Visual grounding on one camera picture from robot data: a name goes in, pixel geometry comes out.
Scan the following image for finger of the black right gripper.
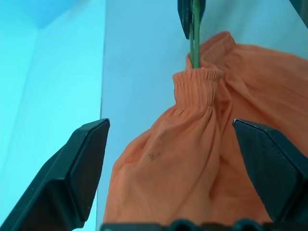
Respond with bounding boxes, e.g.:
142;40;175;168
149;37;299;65
196;0;207;27
177;0;194;40

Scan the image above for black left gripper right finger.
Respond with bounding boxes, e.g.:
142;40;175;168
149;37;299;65
232;118;308;225

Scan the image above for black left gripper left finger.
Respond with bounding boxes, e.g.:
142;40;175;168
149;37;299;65
0;118;111;231

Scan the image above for orange shorts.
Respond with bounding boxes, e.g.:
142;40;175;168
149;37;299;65
103;31;308;225

